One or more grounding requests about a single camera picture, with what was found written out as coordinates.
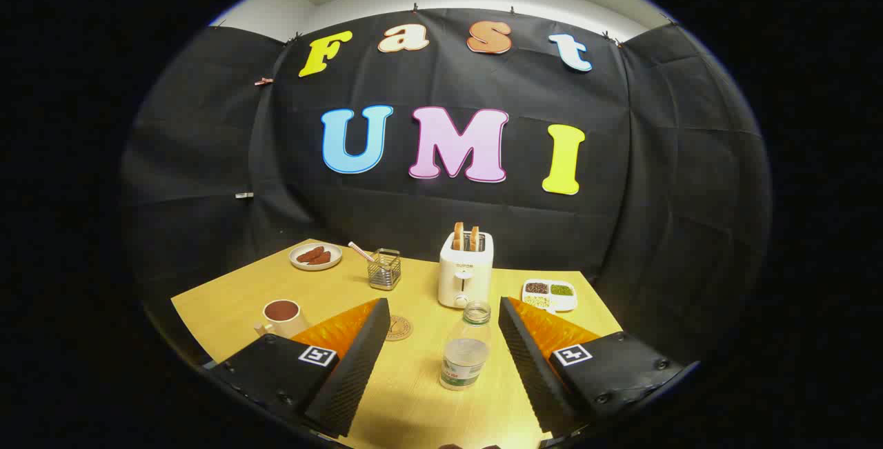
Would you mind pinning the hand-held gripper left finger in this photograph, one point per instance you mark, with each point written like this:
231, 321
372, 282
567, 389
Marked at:
359, 366

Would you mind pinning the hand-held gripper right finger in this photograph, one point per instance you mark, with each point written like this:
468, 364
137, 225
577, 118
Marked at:
528, 366

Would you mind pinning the round wooden coaster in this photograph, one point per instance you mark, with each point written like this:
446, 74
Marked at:
400, 328

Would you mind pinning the clear plastic juice bottle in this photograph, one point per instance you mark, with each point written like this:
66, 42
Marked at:
465, 359

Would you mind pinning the white divided bean tray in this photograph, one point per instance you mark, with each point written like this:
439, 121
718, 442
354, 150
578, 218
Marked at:
552, 301

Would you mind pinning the white toaster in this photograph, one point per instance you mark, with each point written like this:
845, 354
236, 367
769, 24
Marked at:
465, 276

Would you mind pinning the reddish brown sausage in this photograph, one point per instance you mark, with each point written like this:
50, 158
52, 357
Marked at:
321, 258
310, 254

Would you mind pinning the red striped straw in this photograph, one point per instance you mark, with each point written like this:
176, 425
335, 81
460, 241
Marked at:
360, 251

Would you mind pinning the small white plate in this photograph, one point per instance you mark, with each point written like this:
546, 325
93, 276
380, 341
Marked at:
332, 250

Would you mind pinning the toasted bread slice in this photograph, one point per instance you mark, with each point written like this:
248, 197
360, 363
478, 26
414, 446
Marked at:
458, 236
474, 238

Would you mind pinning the wooden table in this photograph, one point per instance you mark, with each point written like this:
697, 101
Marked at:
227, 311

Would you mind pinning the black backdrop cloth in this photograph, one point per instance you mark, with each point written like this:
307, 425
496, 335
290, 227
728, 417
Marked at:
483, 207

